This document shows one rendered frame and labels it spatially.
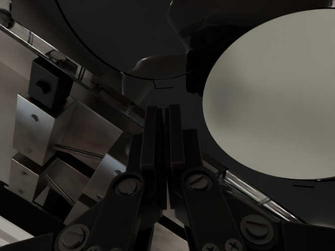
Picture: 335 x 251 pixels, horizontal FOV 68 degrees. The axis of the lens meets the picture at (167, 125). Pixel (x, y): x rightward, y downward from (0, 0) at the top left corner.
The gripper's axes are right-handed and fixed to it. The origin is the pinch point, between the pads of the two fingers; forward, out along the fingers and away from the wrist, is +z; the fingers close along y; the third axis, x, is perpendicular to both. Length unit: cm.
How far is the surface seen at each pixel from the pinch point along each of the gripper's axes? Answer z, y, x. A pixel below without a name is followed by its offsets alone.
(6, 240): 5.3, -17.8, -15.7
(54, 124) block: 7.7, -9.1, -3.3
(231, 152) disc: 3.6, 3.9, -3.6
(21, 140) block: 9.3, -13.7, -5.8
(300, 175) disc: 2.2, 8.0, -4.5
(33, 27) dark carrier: 8.0, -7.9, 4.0
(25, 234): 3.6, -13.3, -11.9
